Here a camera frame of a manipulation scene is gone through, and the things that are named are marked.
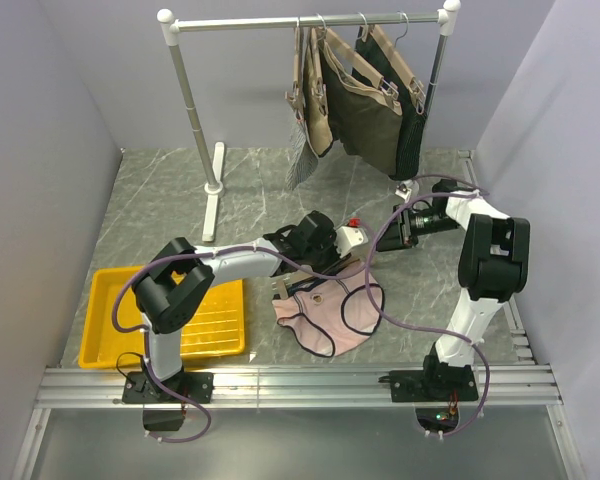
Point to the yellow plastic tray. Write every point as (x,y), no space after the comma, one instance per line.
(217,329)

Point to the black dotted hanging underwear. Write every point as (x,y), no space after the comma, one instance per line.
(411,132)

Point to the grey striped hanging underwear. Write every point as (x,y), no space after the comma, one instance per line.
(303,161)

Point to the olive green hanging underwear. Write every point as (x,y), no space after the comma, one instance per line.
(360,117)

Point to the beige clip hanger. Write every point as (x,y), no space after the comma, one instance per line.
(283,286)

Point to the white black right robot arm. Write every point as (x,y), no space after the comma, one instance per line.
(493,265)

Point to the beige hanging underwear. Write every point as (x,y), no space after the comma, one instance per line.
(319,132)

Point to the aluminium mounting rail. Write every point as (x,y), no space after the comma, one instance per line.
(292,386)

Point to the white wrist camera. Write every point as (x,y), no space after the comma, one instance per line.
(406,189)
(350,236)

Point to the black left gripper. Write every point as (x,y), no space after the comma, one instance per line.
(330,241)

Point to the pink underwear navy trim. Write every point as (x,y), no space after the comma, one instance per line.
(331,317)

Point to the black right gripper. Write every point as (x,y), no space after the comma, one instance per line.
(398,234)

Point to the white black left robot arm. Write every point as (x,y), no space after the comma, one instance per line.
(170,289)

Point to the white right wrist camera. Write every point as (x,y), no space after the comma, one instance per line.
(406,189)

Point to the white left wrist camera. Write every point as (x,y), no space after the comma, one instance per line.
(350,236)

